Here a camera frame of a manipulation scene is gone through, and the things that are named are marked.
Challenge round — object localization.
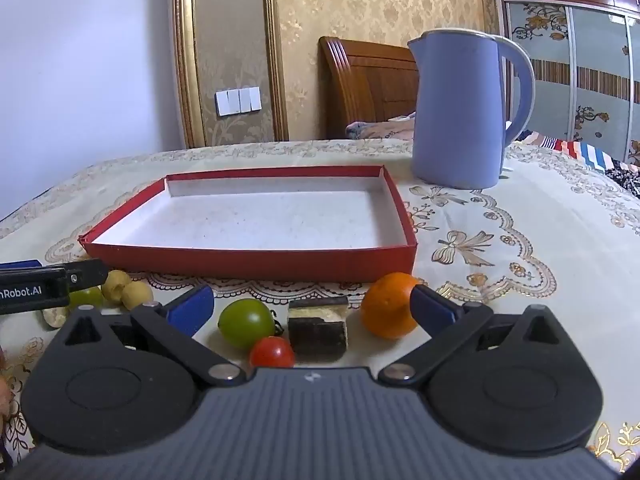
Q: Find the tan longan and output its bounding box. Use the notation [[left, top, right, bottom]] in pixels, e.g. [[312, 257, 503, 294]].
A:
[[121, 281, 154, 311], [101, 270, 132, 305]]

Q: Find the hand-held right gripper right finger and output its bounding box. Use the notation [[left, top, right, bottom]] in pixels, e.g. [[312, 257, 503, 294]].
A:
[[377, 285, 576, 387]]

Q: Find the red cardboard box tray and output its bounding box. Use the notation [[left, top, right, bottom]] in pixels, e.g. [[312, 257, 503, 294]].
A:
[[79, 164, 418, 283]]

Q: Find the white light switch panel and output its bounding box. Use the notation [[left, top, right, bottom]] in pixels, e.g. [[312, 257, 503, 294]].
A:
[[216, 86, 262, 116]]

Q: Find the pink crumpled blanket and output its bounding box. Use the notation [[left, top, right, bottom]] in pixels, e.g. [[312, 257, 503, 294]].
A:
[[345, 112, 417, 142]]

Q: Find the wooden bed headboard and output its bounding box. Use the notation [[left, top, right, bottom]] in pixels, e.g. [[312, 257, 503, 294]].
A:
[[319, 36, 418, 138]]

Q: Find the small orange mandarin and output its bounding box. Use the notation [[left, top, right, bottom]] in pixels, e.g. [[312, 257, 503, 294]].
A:
[[361, 272, 420, 338]]

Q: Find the red cherry tomato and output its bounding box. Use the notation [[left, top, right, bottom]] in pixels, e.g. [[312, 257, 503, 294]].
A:
[[249, 336, 296, 368]]

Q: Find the dark sugarcane piece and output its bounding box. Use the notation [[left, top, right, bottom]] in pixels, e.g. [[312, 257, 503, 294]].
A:
[[287, 296, 349, 358]]

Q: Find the wooden wardrobe with floral doors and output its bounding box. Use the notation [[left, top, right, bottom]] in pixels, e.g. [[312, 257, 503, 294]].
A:
[[495, 0, 640, 163]]

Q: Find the person's left hand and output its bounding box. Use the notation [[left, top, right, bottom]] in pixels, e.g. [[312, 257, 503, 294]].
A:
[[0, 345, 13, 418]]

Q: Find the striped colourful cloth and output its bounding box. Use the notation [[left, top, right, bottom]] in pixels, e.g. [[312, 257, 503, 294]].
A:
[[515, 129, 626, 173]]

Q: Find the gold framed wall panel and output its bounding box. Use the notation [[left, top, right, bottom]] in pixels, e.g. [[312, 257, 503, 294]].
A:
[[172, 0, 291, 149]]

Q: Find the dark floral cloth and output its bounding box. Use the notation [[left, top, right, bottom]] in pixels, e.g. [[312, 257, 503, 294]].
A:
[[602, 159, 640, 198]]

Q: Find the green tomato with stalk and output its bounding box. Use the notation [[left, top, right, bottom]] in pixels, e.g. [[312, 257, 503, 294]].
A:
[[218, 298, 277, 350]]

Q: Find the blue electric kettle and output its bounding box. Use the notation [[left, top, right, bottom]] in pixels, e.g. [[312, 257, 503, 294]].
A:
[[407, 30, 536, 190]]

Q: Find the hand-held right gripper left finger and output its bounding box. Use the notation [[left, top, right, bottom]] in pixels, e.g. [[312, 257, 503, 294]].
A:
[[52, 284, 247, 390]]

